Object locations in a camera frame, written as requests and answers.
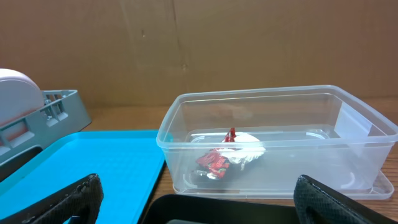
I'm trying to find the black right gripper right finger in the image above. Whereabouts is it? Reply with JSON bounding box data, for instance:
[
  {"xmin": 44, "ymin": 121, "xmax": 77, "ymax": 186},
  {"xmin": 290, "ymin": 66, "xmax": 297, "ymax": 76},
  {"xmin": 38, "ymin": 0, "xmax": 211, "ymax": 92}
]
[{"xmin": 294, "ymin": 175, "xmax": 395, "ymax": 224}]

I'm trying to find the grey dishwasher rack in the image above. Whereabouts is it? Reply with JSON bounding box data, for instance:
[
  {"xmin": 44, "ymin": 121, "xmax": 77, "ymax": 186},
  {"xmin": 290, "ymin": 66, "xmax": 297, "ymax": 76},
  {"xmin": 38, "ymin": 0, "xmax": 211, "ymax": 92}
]
[{"xmin": 1, "ymin": 90, "xmax": 91, "ymax": 180}]

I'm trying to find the large white pink plate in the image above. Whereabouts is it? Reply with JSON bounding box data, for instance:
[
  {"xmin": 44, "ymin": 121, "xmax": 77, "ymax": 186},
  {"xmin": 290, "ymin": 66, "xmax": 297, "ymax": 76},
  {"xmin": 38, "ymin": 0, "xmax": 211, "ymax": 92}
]
[{"xmin": 1, "ymin": 68, "xmax": 44, "ymax": 126}]

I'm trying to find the red wrapper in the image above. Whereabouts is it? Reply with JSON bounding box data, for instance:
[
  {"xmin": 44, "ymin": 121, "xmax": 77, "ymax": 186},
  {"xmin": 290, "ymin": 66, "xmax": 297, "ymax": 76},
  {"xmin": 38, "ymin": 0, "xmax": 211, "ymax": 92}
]
[{"xmin": 193, "ymin": 147, "xmax": 234, "ymax": 180}]

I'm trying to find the crumpled white tissue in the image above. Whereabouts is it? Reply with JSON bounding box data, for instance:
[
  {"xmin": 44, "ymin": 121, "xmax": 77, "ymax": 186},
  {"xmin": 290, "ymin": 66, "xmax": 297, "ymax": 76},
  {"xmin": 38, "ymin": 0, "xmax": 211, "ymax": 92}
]
[{"xmin": 216, "ymin": 133, "xmax": 266, "ymax": 170}]

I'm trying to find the clear plastic bin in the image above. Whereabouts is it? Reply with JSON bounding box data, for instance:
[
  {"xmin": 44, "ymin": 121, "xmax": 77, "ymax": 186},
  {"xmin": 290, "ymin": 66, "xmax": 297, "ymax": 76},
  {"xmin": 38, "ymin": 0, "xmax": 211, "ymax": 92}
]
[{"xmin": 156, "ymin": 85, "xmax": 397, "ymax": 200}]

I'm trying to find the teal plastic tray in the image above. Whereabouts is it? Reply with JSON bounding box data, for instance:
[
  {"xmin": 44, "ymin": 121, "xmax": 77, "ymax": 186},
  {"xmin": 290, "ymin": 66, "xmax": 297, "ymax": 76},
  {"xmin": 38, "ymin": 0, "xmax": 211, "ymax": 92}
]
[{"xmin": 1, "ymin": 130, "xmax": 165, "ymax": 223}]

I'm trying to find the black food waste tray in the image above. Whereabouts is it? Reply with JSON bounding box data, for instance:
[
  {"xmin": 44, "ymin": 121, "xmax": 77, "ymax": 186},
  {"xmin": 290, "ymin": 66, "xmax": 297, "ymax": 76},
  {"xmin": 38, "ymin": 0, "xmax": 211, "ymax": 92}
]
[{"xmin": 142, "ymin": 195, "xmax": 299, "ymax": 224}]

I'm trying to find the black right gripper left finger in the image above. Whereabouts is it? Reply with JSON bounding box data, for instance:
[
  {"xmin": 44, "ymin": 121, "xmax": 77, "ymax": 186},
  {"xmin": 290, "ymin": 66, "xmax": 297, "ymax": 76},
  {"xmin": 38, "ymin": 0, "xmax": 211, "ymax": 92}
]
[{"xmin": 1, "ymin": 174, "xmax": 104, "ymax": 224}]

